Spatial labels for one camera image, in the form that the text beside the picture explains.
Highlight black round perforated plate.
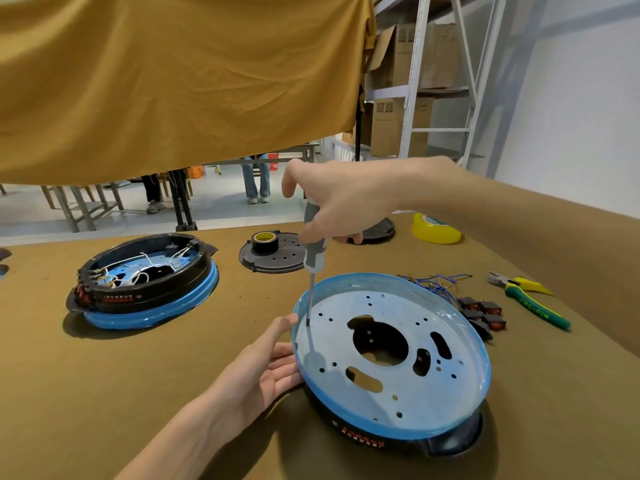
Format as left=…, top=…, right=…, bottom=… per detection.
left=238, top=232, right=307, bottom=275

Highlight black round cover plate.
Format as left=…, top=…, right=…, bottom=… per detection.
left=349, top=217, right=396, bottom=246

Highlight person's right forearm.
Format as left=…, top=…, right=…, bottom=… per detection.
left=407, top=157, right=640, bottom=358

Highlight mustard yellow hanging cloth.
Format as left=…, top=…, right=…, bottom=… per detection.
left=0, top=0, right=377, bottom=186

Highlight grey handle screwdriver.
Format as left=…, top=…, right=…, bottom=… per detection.
left=301, top=197, right=327, bottom=327

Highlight yellow tape roll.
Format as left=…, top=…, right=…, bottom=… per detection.
left=410, top=212, right=464, bottom=245

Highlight white metal shelf rack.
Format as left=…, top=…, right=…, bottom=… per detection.
left=364, top=0, right=510, bottom=169

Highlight person's left hand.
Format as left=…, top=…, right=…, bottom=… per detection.
left=214, top=314, right=306, bottom=431

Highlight yellow green handled pliers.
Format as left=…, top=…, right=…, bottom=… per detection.
left=486, top=272, right=572, bottom=332

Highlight tall brown cardboard box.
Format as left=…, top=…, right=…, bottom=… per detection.
left=370, top=97, right=434, bottom=158

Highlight black tape roll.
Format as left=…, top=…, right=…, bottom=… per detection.
left=251, top=231, right=281, bottom=256

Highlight blue rimmed metal cooker base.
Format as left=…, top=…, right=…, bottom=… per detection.
left=290, top=272, right=492, bottom=458

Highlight black stand pole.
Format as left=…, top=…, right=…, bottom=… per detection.
left=168, top=169, right=199, bottom=233

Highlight wooden bench frame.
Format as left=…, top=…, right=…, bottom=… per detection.
left=41, top=183, right=125, bottom=233

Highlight open brown cardboard box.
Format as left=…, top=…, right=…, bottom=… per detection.
left=366, top=22, right=462, bottom=91

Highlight person's left forearm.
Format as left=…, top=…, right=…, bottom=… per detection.
left=114, top=392, right=236, bottom=480

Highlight blue wire bundle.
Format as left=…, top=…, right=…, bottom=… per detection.
left=396, top=273, right=474, bottom=308

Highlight black cooker base with wires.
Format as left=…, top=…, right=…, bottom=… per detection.
left=65, top=233, right=221, bottom=331

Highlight person's right hand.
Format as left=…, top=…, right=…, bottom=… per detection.
left=281, top=158, right=418, bottom=245

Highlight olive table cloth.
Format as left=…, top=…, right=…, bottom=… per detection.
left=0, top=213, right=640, bottom=480

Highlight grey background table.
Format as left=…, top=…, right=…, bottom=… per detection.
left=200, top=143, right=320, bottom=169

